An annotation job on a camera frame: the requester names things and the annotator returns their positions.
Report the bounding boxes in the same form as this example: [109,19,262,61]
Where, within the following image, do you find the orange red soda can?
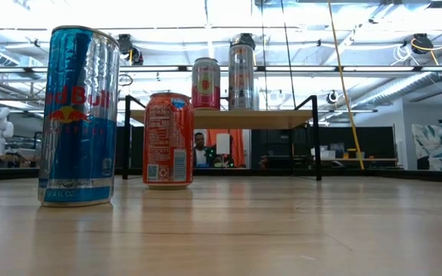
[142,92,195,191]

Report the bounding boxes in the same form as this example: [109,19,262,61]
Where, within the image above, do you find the white red Spindrift can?
[191,57,222,111]

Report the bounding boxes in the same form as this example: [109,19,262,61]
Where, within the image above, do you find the white Celsius can black lid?
[228,42,256,111]

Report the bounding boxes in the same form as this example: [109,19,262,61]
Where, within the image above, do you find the blue silver Red Bull can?
[38,25,120,209]

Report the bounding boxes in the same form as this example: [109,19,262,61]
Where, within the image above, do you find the white sheet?
[216,133,232,156]

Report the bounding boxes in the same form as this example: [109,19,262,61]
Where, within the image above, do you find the orange panel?
[205,129,247,169]

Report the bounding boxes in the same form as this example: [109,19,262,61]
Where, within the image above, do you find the person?
[193,132,215,169]

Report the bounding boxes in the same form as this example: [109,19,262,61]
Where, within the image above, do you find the black cabinet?
[251,126,397,169]

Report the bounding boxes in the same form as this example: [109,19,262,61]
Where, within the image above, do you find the black horizontal overhead beam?
[0,65,442,74]

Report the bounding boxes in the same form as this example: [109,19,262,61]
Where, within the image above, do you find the black hanging ceiling device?
[117,33,145,67]
[236,32,256,50]

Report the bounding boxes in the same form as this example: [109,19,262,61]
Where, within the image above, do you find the distant wooden desk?
[312,143,398,169]

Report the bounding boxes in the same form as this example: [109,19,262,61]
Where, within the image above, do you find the white teal patterned panel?
[411,123,442,172]

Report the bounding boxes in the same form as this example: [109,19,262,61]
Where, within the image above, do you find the wooden shelf black metal frame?
[123,94,322,182]

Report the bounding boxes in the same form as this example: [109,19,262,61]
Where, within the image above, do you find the thin black cable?
[280,0,297,108]

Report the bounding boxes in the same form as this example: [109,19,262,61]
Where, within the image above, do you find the yellow cable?
[327,0,365,171]

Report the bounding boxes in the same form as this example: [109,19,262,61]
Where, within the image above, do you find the black reel yellow cord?
[411,33,435,54]

